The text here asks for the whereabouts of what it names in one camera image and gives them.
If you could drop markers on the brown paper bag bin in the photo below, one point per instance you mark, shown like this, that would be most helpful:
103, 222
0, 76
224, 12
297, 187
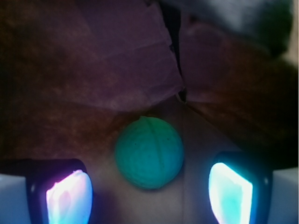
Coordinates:
74, 73

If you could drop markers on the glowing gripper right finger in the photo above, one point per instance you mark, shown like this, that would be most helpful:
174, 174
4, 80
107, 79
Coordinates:
246, 190

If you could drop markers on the green ball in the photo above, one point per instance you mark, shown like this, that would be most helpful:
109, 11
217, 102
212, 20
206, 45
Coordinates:
149, 153

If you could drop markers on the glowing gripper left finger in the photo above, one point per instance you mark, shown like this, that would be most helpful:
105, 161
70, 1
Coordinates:
55, 191

